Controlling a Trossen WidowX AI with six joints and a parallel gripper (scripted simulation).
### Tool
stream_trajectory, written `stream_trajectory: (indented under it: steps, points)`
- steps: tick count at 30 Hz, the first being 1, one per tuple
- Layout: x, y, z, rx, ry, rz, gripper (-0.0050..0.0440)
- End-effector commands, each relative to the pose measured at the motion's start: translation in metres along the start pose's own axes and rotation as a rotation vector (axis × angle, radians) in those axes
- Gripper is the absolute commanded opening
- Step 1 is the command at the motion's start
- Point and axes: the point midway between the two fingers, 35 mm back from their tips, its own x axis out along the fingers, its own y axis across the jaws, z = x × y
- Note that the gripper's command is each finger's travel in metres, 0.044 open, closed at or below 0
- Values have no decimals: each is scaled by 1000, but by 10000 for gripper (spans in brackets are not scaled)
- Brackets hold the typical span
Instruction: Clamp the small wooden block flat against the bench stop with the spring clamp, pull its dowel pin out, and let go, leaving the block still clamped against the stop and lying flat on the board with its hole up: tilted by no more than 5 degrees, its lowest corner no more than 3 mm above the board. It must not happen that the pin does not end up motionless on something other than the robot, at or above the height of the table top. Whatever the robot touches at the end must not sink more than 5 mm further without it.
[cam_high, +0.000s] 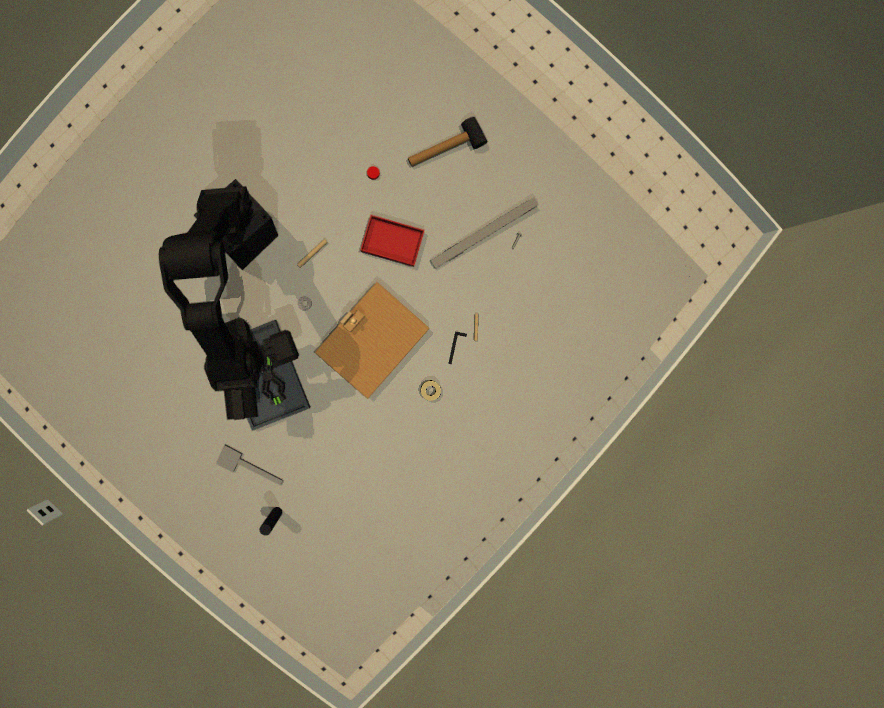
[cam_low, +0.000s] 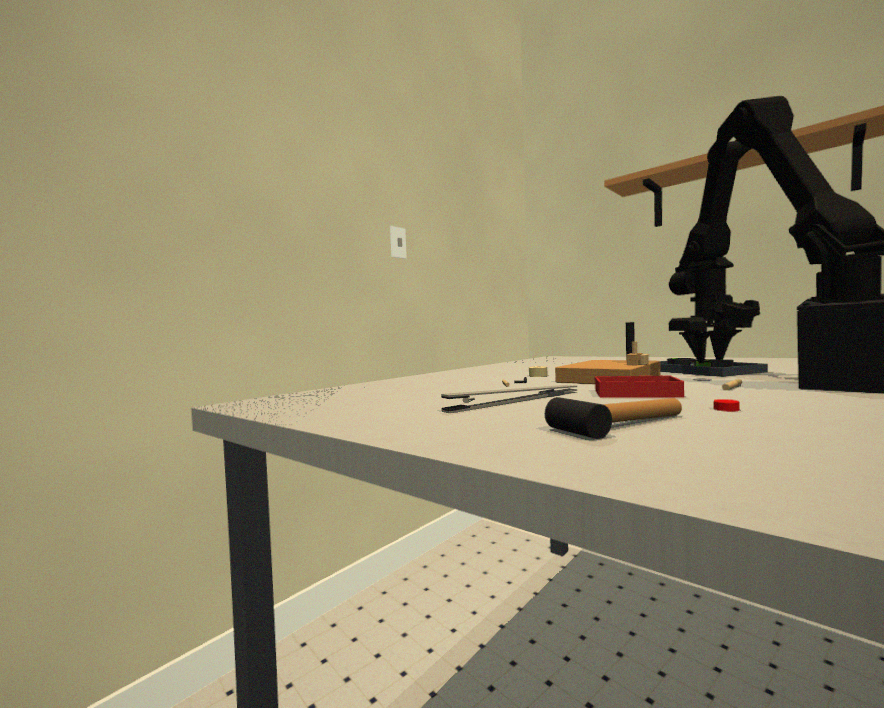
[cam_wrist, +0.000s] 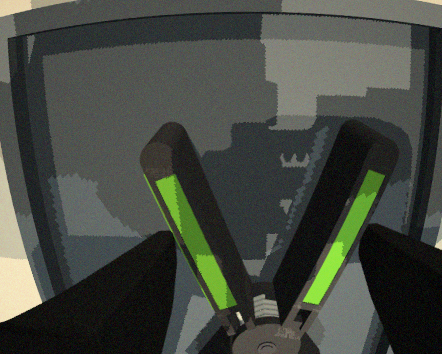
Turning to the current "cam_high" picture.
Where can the tan flat washer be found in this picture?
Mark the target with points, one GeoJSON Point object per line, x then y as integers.
{"type": "Point", "coordinates": [436, 393]}

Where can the red shallow tray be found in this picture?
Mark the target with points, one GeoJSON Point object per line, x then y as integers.
{"type": "Point", "coordinates": [389, 238]}

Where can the black-headed mallet with wooden handle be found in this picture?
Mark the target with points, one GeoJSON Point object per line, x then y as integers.
{"type": "Point", "coordinates": [473, 133]}

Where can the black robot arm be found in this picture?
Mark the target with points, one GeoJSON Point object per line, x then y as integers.
{"type": "Point", "coordinates": [197, 254]}

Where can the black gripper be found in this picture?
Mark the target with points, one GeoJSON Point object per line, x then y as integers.
{"type": "Point", "coordinates": [282, 348]}

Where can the light wooden board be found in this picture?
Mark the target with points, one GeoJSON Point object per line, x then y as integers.
{"type": "Point", "coordinates": [366, 356]}

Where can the tan cylinder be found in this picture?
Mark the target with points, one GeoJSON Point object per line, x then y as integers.
{"type": "Point", "coordinates": [312, 253]}

